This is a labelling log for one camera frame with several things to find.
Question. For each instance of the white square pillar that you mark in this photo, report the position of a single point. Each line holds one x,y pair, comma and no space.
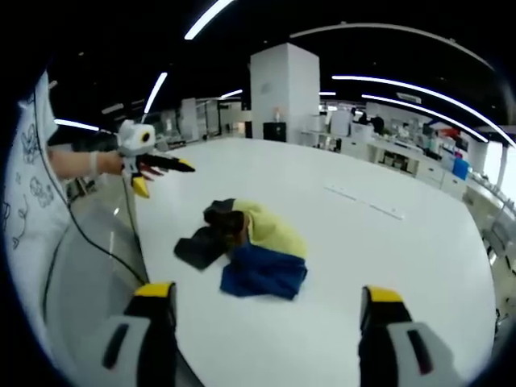
284,88

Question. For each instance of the ceiling light strip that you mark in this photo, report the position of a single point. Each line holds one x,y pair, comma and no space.
76,124
415,90
156,92
443,115
207,18

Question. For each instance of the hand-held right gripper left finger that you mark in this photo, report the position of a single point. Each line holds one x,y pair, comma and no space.
141,342

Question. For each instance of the person's left hand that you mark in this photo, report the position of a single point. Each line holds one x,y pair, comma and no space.
106,163

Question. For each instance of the blue container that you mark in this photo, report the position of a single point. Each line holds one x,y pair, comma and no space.
461,166

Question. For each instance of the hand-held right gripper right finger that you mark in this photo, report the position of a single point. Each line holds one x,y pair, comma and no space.
387,346

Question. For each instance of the black cabinet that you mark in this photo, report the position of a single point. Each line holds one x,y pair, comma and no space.
275,131

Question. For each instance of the person's white printed shirt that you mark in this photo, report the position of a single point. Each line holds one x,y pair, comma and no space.
32,193

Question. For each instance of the white workbench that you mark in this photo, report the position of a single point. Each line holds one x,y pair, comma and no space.
397,155

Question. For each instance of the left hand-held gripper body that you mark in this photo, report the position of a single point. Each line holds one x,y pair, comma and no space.
131,139

